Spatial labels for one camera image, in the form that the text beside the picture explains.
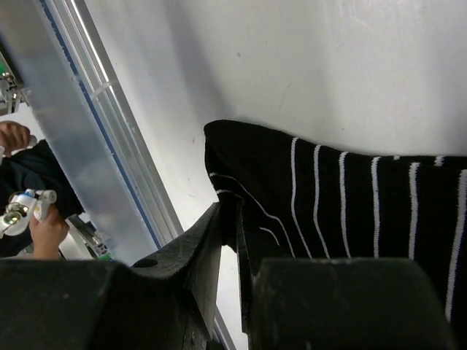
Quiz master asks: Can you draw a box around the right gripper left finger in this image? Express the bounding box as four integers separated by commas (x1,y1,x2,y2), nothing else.
1,203,222,349

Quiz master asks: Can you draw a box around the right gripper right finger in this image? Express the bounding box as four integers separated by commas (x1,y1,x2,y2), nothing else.
236,206,458,349

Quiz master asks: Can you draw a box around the black white striped sock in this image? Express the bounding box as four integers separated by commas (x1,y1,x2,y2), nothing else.
204,120,466,330

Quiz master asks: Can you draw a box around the operator hand lower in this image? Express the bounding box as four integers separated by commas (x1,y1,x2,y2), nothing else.
29,205,69,260

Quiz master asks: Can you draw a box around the operator hand upper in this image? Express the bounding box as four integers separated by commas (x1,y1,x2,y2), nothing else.
0,121,31,151

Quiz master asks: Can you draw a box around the green circuit board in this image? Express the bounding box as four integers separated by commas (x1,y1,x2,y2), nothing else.
1,47,23,117

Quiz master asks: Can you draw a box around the white teleoperation handle device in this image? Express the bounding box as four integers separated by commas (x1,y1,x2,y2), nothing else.
1,189,57,238

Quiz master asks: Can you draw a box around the aluminium frame rail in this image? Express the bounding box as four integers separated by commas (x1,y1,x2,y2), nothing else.
1,1,233,349

